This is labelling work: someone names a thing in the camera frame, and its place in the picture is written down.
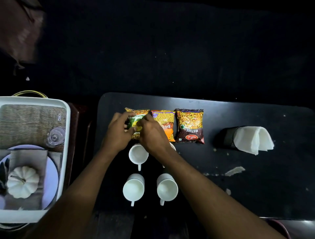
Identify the person's right hand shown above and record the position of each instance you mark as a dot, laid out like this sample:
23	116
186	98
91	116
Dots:
153	137

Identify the person's left hand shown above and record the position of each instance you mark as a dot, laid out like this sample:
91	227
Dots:
115	137

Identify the person's left fingers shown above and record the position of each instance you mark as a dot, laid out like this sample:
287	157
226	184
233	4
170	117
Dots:
123	117

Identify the person's right fingers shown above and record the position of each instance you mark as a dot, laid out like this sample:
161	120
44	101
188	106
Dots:
145	122

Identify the green yellow snack packet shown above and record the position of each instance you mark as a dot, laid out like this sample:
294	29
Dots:
142	112

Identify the person's left forearm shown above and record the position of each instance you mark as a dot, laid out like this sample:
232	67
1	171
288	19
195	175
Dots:
81	192

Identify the person's right forearm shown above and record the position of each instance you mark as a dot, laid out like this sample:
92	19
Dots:
204	197

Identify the orange snack packet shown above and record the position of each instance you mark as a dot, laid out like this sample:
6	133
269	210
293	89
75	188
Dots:
165	118

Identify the white cup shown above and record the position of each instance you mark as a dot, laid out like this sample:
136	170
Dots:
173	146
138	154
133	189
167	189

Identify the dark brown snack packet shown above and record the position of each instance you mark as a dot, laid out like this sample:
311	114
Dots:
190	126

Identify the dark wooden stand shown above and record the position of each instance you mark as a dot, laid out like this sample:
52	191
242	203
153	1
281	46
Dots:
75	137

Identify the black napkin holder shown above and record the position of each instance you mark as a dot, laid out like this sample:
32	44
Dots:
226	137

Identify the white tray with printed picture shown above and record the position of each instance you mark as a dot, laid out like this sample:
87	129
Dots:
29	123

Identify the gold rimmed round vessel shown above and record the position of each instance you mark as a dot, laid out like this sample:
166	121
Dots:
29	92

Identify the white paper scrap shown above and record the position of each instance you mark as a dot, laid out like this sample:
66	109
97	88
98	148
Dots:
235	171

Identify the white paper napkins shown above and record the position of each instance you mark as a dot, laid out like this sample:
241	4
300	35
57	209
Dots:
254	140

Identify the brown cloth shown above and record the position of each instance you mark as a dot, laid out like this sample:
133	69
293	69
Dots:
21	32

